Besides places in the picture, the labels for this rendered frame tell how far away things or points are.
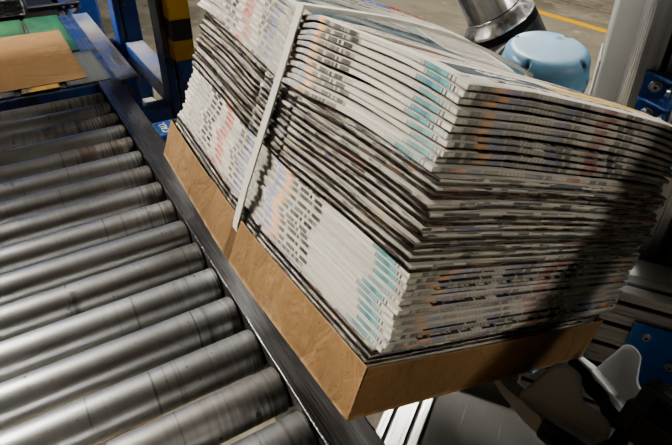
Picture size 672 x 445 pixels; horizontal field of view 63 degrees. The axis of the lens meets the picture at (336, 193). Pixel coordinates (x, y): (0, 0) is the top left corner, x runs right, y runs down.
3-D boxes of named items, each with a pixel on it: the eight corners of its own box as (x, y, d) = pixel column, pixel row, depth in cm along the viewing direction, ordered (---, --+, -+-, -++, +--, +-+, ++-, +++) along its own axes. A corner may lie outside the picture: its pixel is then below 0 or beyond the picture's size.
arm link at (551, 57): (498, 150, 77) (516, 56, 70) (481, 110, 89) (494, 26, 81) (585, 152, 77) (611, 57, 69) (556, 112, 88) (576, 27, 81)
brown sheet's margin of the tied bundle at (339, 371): (584, 359, 52) (605, 320, 50) (347, 424, 34) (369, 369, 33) (464, 268, 63) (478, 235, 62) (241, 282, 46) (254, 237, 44)
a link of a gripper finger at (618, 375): (617, 317, 52) (682, 387, 43) (588, 366, 54) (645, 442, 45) (588, 310, 51) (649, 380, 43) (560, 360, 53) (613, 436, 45)
